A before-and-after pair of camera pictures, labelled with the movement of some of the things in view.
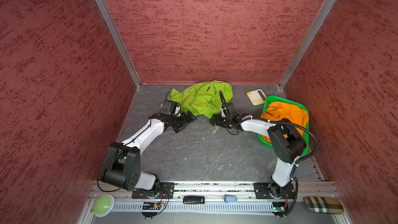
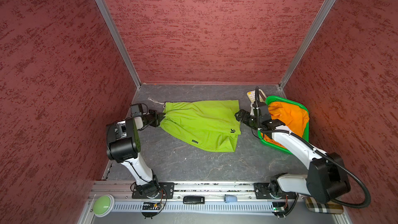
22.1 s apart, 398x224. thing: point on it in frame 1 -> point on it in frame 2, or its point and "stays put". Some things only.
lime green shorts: [203, 98] -> [213, 124]
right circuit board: [279, 206] stays put
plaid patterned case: [327, 205] stays put
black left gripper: [185, 121] -> [157, 115]
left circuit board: [152, 206] stays put
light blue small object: [230, 198] stays put
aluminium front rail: [293, 198] stays put
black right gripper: [218, 123] -> [244, 119]
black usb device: [193, 199] stays put
